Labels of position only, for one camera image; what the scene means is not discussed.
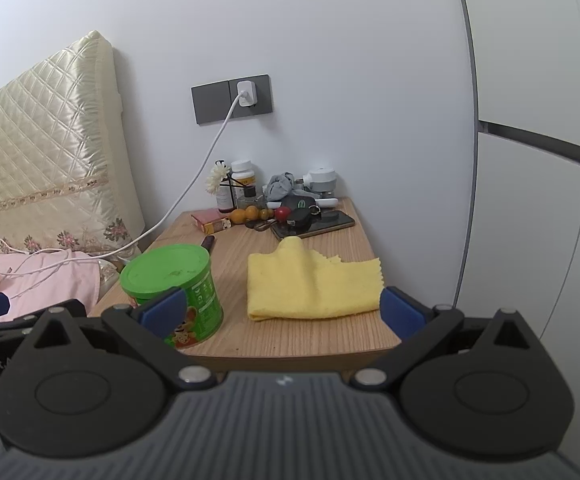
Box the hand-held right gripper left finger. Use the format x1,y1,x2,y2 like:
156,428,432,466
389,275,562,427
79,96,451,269
17,287,215,392

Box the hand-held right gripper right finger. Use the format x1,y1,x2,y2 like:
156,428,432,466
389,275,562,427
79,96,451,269
355,286,545,391

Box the green can with lid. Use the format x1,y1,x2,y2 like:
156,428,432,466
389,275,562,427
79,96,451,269
120,243,224,350

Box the yellow cleaning cloth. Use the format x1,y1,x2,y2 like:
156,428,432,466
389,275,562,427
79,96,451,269
247,236,385,321

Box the pink blanket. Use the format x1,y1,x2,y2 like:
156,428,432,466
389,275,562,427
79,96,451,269
0,250,103,322

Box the small pink and yellow box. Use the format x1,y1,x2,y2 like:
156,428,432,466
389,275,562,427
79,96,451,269
191,210,233,233

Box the wooden nightstand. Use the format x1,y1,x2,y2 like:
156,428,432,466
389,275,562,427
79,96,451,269
87,197,403,373

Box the smartphone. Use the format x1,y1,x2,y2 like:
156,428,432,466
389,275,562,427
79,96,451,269
271,210,357,240

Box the orange wooden gourd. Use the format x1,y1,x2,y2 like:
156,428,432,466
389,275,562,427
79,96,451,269
230,205,275,226

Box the white flower reed diffuser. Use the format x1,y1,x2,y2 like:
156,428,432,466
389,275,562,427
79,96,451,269
205,161,237,214

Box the black key case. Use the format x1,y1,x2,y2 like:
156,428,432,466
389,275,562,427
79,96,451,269
286,208,323,229

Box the white round device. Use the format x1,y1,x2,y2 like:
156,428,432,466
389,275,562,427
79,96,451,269
302,166,339,197

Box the white pill bottle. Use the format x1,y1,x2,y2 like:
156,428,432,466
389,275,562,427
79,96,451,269
231,159,257,196

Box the cream quilted headboard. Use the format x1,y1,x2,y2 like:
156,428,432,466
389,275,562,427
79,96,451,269
0,30,145,257

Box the white wardrobe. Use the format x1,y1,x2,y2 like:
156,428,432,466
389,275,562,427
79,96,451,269
452,0,580,396

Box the grey crumpled cloth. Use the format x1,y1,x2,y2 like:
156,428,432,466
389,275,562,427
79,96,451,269
262,172,307,204

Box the white charger plug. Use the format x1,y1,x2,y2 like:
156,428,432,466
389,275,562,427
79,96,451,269
237,80,257,108

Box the white charging cable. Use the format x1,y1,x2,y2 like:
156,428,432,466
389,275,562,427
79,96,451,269
0,91,247,306

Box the grey wall socket panel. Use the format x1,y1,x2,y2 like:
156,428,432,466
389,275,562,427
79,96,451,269
191,74,273,127

